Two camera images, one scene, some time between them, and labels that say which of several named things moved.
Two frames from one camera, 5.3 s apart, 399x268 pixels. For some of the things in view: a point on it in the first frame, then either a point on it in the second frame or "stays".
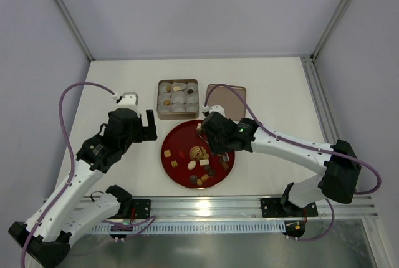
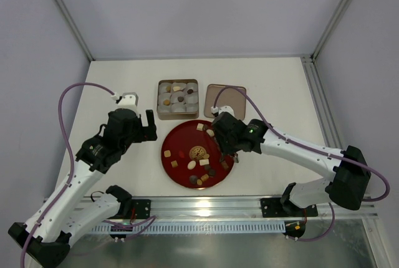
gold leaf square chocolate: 174,164 stays
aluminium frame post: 67,14 stays
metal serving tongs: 224,156 → 235,156
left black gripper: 144,131 stays
